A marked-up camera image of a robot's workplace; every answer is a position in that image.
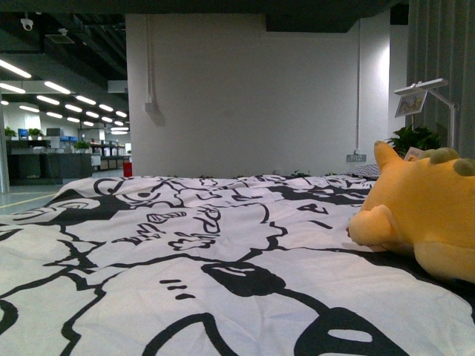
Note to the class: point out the white wall junction box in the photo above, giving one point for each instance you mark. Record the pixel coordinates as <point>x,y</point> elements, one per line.
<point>149,107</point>

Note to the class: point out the white security camera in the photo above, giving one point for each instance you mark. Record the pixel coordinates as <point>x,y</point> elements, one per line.
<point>27,23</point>

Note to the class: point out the orange plush dinosaur toy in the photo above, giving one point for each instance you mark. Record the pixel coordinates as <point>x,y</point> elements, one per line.
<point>423,207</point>

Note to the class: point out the wall power outlet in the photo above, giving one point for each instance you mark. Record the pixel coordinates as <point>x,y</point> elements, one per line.
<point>356,158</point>

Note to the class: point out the black and white cartoon bedspread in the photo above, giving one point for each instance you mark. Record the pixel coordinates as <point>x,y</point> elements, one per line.
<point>248,266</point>

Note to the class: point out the dark office counter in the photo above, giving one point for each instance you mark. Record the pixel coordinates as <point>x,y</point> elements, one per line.
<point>34,162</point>

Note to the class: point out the striped pillow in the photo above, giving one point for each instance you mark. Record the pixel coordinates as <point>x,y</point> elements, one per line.
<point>370,171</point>

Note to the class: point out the white desk lamp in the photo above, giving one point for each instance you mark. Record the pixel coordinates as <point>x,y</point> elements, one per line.
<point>432,87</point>

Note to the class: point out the small picture card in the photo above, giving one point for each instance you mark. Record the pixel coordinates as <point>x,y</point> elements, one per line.
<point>411,104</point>

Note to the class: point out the green potted plant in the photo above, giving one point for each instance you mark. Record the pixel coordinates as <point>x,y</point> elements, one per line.
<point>414,137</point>

